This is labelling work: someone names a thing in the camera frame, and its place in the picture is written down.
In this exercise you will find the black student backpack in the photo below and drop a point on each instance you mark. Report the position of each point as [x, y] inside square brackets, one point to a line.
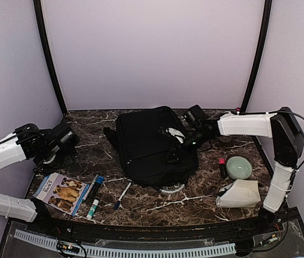
[142, 141]

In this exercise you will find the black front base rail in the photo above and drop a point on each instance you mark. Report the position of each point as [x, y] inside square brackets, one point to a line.
[172, 222]

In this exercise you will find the thin white pen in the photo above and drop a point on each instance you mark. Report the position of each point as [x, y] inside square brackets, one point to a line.
[90, 188]

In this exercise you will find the black right corner post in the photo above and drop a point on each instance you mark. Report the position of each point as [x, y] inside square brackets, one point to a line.
[258, 54]

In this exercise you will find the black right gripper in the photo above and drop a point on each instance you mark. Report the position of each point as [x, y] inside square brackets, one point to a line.
[177, 151]

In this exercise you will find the white ceramic mug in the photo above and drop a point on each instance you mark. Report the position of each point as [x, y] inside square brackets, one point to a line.
[225, 141]

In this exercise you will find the black left corner post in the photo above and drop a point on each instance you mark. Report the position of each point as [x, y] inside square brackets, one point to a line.
[38, 10]

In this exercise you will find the dog picture book Bark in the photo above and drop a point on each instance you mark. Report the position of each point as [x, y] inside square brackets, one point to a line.
[61, 192]

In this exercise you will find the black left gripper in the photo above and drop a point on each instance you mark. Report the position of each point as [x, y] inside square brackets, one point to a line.
[70, 157]

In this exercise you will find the white green glue stick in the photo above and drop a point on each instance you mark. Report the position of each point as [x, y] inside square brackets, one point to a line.
[92, 209]

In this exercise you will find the black marker blue cap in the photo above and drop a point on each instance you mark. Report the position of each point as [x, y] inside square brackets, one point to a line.
[98, 182]

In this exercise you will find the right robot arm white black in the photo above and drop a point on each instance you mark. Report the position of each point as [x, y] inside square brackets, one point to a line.
[281, 126]

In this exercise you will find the white slotted cable duct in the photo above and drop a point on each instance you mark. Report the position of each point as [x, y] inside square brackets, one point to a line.
[94, 251]

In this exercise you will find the black marker pink cap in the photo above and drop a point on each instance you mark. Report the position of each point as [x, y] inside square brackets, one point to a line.
[223, 168]

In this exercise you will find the black corner post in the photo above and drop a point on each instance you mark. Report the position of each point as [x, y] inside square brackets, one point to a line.
[258, 54]
[38, 10]

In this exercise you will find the pale green ceramic bowl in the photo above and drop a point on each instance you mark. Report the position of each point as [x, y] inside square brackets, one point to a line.
[239, 168]

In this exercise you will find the white paper tissue pack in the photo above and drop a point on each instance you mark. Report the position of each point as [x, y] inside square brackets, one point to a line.
[239, 194]

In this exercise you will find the white pen blue cap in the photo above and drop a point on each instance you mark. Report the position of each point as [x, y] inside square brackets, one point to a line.
[121, 196]

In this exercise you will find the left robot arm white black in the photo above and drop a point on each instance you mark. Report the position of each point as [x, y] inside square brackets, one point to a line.
[49, 149]

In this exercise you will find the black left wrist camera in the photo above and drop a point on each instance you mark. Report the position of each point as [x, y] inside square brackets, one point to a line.
[65, 137]

